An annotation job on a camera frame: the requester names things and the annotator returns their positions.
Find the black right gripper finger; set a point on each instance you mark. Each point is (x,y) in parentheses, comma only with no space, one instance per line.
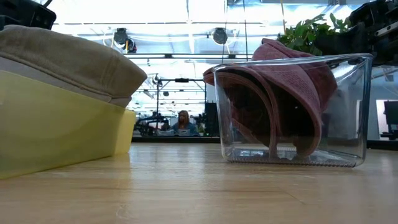
(357,32)
(351,47)

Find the beige baseball cap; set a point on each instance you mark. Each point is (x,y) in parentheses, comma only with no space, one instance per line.
(62,53)

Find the maroon baseball cap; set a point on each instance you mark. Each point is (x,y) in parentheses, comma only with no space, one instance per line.
(298,81)

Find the yellow translucent plastic bin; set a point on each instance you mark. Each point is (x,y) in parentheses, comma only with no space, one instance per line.
(56,133)

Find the green leafy plant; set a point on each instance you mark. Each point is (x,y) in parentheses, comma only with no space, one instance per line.
(301,34)

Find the clear plastic bin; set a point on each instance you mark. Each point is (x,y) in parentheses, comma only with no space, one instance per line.
(348,124)

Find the black metal stand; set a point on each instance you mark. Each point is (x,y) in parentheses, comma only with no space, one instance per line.
(182,80)

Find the person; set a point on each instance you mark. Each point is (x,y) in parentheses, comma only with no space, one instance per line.
(185,123)

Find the black aluminium table frame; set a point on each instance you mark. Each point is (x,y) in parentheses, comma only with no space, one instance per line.
(174,139)

